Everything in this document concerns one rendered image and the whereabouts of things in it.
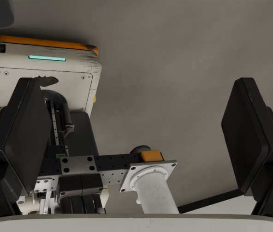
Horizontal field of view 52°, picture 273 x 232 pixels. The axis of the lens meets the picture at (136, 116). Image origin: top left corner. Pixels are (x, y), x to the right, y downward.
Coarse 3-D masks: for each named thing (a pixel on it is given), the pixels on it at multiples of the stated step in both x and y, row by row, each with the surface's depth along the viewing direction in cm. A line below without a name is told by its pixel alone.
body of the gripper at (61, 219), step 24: (24, 216) 7; (48, 216) 7; (72, 216) 7; (96, 216) 7; (120, 216) 7; (144, 216) 7; (168, 216) 7; (192, 216) 7; (216, 216) 7; (240, 216) 7; (264, 216) 8
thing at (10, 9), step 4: (8, 0) 58; (12, 0) 66; (8, 4) 58; (12, 4) 63; (8, 8) 59; (12, 8) 61; (12, 12) 60; (12, 16) 60; (12, 20) 61; (12, 24) 61
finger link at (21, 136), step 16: (32, 80) 12; (16, 96) 11; (32, 96) 11; (0, 112) 11; (16, 112) 10; (32, 112) 11; (0, 128) 10; (16, 128) 10; (32, 128) 11; (48, 128) 13; (0, 144) 9; (16, 144) 10; (32, 144) 11; (0, 160) 10; (16, 160) 10; (32, 160) 11; (0, 176) 9; (16, 176) 10; (32, 176) 11; (16, 192) 10
